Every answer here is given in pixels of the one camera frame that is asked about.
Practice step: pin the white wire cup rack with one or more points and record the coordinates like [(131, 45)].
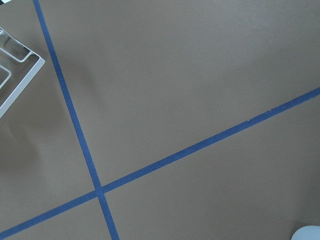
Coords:
[(18, 66)]

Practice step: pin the light blue plastic cup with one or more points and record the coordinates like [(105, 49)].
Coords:
[(310, 232)]

